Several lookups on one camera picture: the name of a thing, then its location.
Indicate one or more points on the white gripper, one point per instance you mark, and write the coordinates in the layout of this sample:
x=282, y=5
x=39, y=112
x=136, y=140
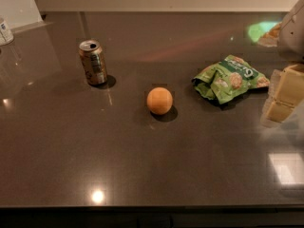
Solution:
x=293, y=37

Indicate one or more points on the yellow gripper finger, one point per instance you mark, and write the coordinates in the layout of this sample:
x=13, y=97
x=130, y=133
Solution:
x=275, y=113

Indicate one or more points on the orange soda can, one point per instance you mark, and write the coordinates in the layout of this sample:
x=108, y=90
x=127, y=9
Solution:
x=93, y=61

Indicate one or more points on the green chip bag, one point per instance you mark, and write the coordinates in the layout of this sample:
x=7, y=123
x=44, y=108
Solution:
x=227, y=79

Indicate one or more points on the orange fruit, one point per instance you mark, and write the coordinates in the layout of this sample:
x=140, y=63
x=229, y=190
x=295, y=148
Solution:
x=159, y=100

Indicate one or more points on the white bottle at left edge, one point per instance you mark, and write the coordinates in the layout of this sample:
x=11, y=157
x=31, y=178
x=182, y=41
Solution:
x=6, y=35

